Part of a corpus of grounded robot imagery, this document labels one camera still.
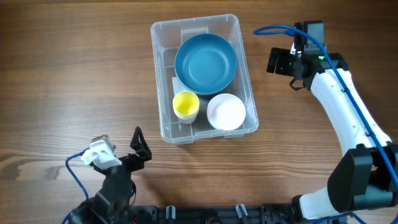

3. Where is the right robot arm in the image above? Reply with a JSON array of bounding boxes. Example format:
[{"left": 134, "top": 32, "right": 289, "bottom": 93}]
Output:
[{"left": 267, "top": 47, "right": 397, "bottom": 221}]

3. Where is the dark blue bowl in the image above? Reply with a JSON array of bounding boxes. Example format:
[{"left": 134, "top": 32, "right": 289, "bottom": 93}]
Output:
[{"left": 175, "top": 33, "right": 238, "bottom": 95}]

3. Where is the pink bowl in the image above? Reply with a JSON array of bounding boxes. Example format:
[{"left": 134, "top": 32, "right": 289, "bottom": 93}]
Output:
[{"left": 206, "top": 93, "right": 246, "bottom": 131}]

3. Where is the yellow cup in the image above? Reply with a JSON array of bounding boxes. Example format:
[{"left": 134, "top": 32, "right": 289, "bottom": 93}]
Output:
[{"left": 172, "top": 91, "right": 200, "bottom": 116}]

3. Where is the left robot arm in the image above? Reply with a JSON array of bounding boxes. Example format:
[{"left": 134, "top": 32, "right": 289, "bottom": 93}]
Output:
[{"left": 62, "top": 127, "right": 152, "bottom": 224}]

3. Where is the pink cup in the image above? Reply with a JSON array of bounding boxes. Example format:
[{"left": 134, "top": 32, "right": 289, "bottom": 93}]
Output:
[{"left": 178, "top": 117, "right": 196, "bottom": 124}]

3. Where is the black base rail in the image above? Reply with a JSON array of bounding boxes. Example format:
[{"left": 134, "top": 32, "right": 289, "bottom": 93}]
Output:
[{"left": 131, "top": 203, "right": 348, "bottom": 224}]

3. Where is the white paper label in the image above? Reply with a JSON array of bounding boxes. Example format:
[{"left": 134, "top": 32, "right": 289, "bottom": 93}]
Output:
[{"left": 172, "top": 77, "right": 187, "bottom": 96}]

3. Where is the clear plastic storage container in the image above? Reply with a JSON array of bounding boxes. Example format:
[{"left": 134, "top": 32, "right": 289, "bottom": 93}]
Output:
[{"left": 150, "top": 14, "right": 259, "bottom": 144}]

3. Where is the cream cup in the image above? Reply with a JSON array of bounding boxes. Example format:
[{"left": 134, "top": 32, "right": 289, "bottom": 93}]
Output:
[{"left": 175, "top": 111, "right": 198, "bottom": 122}]

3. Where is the right blue cable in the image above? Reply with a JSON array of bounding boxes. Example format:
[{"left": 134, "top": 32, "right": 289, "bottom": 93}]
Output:
[{"left": 252, "top": 24, "right": 398, "bottom": 224}]

